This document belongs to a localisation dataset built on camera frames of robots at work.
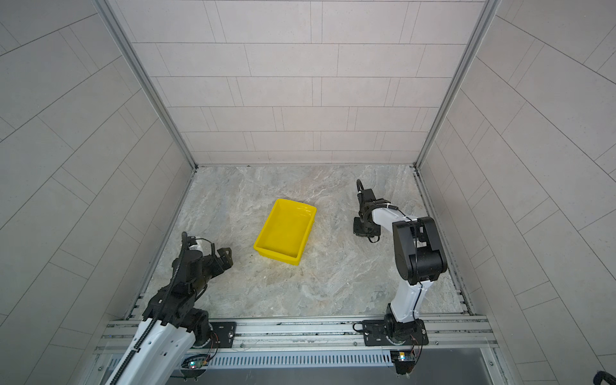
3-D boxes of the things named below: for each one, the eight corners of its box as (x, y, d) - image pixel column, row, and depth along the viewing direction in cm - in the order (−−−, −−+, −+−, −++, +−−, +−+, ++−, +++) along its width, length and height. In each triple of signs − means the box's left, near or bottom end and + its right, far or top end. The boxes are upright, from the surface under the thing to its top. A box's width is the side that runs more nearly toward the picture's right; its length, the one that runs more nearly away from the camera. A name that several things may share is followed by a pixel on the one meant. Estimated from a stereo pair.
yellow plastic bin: (255, 255, 89) (251, 248, 84) (279, 205, 104) (277, 196, 99) (299, 268, 86) (297, 261, 81) (317, 215, 101) (317, 206, 96)
